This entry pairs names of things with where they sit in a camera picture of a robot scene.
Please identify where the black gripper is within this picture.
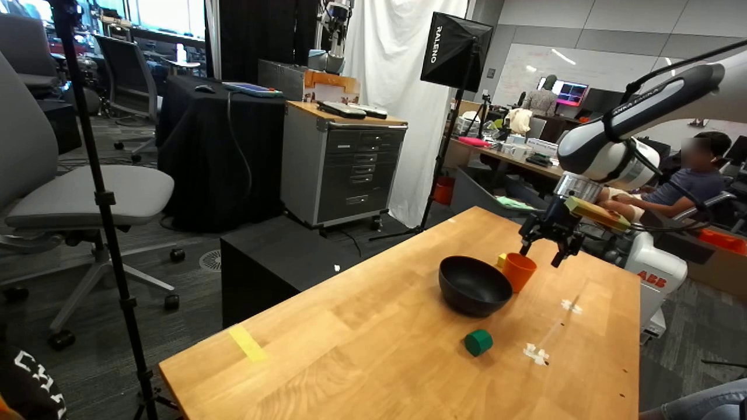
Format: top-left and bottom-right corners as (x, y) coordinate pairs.
(517, 196), (594, 271)

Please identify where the orange plastic cup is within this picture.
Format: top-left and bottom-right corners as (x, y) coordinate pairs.
(500, 250), (539, 296)

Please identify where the black bowl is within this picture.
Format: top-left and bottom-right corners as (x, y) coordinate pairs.
(435, 255), (515, 321)

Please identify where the cluttered wooden desk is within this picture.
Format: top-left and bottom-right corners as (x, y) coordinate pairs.
(452, 135), (567, 184)

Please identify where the white tape marker with stick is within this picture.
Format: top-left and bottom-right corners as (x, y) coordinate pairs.
(521, 299), (582, 369)

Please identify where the green toy block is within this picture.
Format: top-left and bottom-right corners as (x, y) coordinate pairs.
(462, 327), (496, 360)

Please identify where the red bucket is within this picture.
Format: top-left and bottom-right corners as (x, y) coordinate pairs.
(431, 175), (458, 209)

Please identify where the seated person in dark shirt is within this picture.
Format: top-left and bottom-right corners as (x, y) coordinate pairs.
(613, 132), (747, 230)

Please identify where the black wide monitor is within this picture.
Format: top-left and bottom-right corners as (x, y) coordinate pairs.
(579, 86), (633, 120)

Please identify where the grey drawer cabinet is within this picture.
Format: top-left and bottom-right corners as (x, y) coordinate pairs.
(278, 101), (411, 231)

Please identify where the black softbox light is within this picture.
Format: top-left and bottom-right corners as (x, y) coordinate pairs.
(420, 10), (495, 93)

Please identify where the white curtain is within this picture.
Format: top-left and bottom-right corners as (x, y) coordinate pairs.
(341, 0), (473, 230)

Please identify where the black low platform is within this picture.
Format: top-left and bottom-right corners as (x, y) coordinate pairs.
(219, 212), (414, 329)

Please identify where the orange wooden box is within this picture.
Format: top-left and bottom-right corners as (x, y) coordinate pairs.
(300, 68), (361, 108)

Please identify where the yellow tape strip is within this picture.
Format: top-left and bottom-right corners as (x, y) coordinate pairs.
(225, 325), (271, 367)

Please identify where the black cloth covered table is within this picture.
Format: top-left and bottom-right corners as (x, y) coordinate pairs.
(155, 72), (287, 233)

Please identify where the black backdrop panel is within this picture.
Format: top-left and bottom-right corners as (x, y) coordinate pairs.
(217, 0), (322, 84)

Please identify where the dark office chair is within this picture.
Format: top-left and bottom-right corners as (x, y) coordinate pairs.
(93, 33), (161, 161)

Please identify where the light grey office chair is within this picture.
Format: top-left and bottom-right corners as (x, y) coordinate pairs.
(0, 49), (181, 350)

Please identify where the black camera tripod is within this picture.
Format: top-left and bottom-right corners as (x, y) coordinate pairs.
(47, 0), (161, 420)

